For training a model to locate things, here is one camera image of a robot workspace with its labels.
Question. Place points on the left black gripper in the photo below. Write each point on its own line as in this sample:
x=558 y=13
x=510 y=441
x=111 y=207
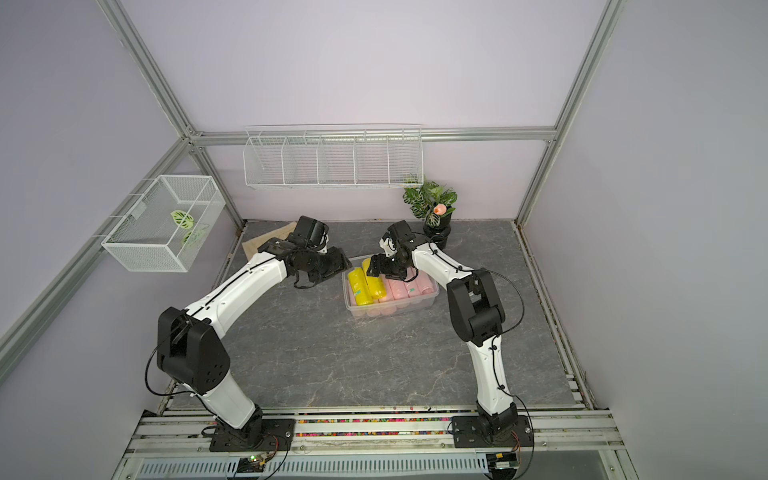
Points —
x=338 y=264

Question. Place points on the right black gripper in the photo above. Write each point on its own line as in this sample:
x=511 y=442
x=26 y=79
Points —
x=379 y=264

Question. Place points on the pink roll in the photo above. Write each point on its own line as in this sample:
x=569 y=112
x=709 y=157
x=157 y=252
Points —
x=413 y=289
x=424 y=283
x=396 y=290

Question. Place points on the yellow trash bag roll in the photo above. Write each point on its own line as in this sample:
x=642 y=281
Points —
x=375 y=285
x=359 y=287

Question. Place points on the clear plastic storage box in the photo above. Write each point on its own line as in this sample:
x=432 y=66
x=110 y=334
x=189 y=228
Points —
x=382 y=307

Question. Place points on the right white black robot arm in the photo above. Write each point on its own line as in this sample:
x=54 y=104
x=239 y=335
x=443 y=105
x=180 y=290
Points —
x=477 y=317

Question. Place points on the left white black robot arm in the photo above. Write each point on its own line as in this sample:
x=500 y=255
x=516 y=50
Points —
x=190 y=346

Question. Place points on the potted plant black pot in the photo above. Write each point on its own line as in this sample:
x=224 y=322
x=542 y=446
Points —
x=434 y=204

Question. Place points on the beige work glove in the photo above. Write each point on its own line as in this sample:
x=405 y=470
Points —
x=251 y=247

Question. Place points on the white mesh basket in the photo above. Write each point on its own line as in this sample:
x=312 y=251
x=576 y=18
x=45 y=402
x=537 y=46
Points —
x=165 y=228

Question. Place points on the white ventilation grille strip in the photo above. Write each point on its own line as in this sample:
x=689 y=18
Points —
x=327 y=466

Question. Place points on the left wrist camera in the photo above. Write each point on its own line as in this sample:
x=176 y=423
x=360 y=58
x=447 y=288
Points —
x=310 y=233

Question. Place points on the white wire wall shelf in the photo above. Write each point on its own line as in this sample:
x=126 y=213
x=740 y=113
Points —
x=341 y=156

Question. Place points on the aluminium frame rails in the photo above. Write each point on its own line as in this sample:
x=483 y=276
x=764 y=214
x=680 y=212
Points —
x=21 y=337

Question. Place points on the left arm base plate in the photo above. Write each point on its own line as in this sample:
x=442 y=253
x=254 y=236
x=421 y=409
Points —
x=264 y=434

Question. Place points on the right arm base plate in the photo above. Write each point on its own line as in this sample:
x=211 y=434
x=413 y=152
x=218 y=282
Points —
x=479 y=432

